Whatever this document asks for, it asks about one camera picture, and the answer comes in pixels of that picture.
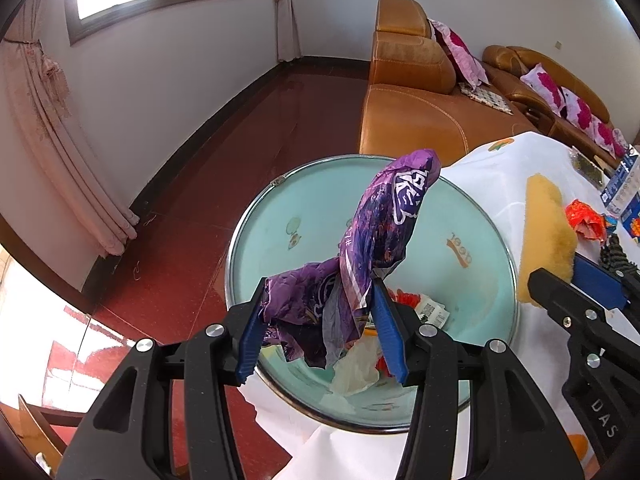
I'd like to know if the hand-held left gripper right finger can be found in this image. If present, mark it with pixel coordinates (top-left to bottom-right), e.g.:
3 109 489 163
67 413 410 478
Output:
370 277 586 480

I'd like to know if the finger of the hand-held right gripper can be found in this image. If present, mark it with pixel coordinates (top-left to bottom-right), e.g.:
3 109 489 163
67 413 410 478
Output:
571 253 640 333
527 267 640 357

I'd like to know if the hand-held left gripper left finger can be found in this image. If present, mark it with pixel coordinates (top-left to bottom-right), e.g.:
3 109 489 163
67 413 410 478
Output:
57 277 271 480

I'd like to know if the yellow sponge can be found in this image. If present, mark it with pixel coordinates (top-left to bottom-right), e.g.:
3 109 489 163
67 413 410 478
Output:
517 174 578 305

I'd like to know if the teal enamel basin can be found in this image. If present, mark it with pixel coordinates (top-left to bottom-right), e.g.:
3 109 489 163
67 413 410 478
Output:
226 154 518 435

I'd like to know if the purple snack wrapper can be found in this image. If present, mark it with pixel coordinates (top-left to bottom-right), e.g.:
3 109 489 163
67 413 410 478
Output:
262 148 442 368

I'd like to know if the white labelled packet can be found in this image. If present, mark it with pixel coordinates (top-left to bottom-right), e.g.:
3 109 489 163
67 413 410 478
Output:
417 300 451 328

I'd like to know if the translucent white plastic bag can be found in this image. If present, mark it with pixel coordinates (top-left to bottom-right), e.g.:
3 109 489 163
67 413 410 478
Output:
331 340 381 396

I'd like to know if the crumpled red wrapper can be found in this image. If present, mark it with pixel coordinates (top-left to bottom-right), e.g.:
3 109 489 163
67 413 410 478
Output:
565 199 607 242

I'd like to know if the blue and white box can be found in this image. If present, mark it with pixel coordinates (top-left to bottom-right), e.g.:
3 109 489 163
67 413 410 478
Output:
600 146 640 218

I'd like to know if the dark snack packet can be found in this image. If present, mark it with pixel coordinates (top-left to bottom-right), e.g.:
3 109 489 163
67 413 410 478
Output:
570 149 606 186

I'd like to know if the white printed tablecloth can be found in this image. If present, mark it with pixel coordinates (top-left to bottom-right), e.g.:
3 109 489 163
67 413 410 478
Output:
240 131 640 480

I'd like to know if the pink floral pillow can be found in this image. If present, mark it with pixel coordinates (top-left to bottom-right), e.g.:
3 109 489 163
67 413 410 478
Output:
560 87 598 131
429 19 491 86
520 63 568 116
590 115 628 158

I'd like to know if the checkered mat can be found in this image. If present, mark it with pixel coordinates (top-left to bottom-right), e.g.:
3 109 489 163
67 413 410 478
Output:
459 82 515 116

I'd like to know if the orange leather sofa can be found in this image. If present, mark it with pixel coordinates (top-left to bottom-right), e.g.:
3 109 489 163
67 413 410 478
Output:
359 0 636 168

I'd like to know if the wooden chair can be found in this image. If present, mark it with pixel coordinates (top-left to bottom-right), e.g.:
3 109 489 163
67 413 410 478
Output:
17 394 83 476

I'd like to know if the long pink curtain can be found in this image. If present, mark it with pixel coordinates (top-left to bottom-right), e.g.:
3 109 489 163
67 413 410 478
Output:
0 0 141 258

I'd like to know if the tied pink curtain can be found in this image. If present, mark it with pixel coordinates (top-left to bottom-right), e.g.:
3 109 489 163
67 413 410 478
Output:
272 0 303 63

